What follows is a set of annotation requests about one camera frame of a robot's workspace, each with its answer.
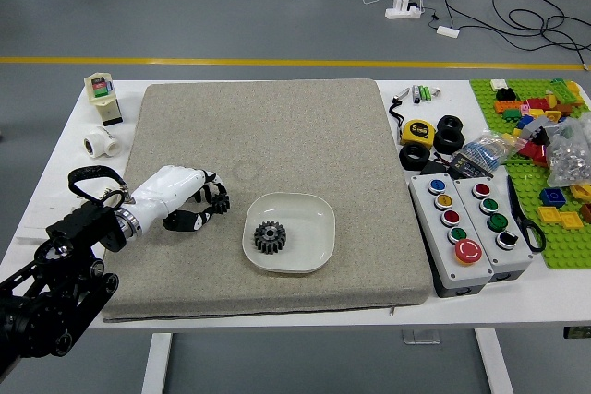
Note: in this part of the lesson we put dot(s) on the green brick baseplate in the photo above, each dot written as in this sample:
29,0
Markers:
522,182

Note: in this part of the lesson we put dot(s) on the green battery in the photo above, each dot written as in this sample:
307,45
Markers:
423,92
429,93

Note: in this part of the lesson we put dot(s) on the bag of silver nuts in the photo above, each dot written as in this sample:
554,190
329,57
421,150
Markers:
570,161

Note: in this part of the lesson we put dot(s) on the black white battery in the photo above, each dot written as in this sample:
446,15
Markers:
415,92

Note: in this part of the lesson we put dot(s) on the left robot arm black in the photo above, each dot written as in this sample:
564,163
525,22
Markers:
78,228

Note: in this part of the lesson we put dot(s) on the yellow tape measure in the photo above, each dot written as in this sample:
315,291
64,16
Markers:
417,132

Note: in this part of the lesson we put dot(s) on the white power strip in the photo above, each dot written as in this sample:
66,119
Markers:
401,11

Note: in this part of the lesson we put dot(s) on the white square plate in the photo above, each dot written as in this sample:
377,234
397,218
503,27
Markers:
300,209

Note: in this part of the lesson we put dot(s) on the long red brick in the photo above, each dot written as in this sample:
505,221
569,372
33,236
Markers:
536,103

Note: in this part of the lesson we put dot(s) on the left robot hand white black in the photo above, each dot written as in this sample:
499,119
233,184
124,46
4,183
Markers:
166,188

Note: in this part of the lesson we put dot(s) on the white flat board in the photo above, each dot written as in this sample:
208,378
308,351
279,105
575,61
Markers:
32,228

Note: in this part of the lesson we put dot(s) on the white pipe tee fitting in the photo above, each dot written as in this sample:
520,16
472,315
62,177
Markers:
102,142

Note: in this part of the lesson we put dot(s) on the blue brick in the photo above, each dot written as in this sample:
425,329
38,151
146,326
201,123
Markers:
552,196

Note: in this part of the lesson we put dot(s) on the orange brick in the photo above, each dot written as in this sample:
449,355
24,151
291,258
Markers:
507,106

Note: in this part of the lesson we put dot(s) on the yellow flat brick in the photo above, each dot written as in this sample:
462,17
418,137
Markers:
549,215
571,220

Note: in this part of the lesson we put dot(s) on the black brick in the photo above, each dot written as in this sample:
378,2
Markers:
504,94

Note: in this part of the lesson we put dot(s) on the small black gear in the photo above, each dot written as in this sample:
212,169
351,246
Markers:
223,205

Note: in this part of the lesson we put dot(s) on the metal bracket under table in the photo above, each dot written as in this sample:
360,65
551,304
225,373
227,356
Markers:
420,337

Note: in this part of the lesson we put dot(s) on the bag of blue parts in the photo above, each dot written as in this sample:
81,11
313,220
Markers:
485,151

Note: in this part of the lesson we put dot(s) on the grey brick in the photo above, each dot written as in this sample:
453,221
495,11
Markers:
540,125

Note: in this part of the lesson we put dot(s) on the grey five-button control box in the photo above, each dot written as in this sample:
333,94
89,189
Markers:
443,255

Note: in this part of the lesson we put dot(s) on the grey four-button control box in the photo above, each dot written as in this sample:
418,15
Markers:
512,255

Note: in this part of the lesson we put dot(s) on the cream switch box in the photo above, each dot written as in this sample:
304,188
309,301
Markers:
102,99

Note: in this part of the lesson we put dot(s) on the white table leg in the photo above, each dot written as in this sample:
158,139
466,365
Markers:
494,361
157,361

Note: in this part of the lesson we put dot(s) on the black printed card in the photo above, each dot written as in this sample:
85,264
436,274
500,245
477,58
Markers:
471,169

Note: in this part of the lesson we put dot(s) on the white brick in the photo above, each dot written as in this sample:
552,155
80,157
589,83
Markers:
498,85

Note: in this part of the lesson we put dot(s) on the big black nut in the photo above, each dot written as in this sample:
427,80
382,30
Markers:
406,158
441,141
444,121

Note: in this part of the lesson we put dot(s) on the grey-brown mat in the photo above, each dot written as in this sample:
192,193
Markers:
277,135

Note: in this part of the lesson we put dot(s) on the big black gear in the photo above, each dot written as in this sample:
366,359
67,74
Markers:
271,238

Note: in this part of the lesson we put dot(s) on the small black device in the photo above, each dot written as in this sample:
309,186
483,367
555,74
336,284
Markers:
434,167

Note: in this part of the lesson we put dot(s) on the white adapter block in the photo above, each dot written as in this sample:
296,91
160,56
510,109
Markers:
448,31

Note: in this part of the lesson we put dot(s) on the black scissors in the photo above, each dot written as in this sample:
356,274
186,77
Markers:
519,214

